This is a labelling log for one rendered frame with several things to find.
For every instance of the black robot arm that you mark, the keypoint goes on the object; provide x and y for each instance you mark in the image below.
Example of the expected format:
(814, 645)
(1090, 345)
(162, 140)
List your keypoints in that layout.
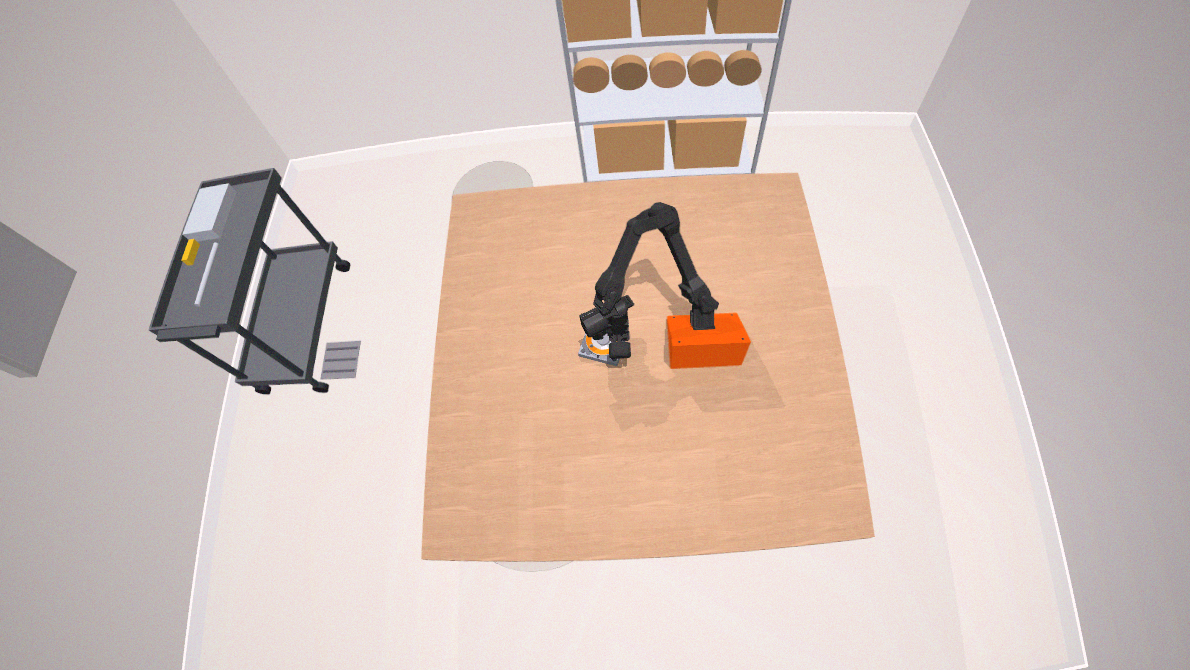
(610, 284)

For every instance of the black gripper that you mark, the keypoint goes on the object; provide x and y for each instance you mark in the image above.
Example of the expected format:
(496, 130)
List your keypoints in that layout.
(618, 349)

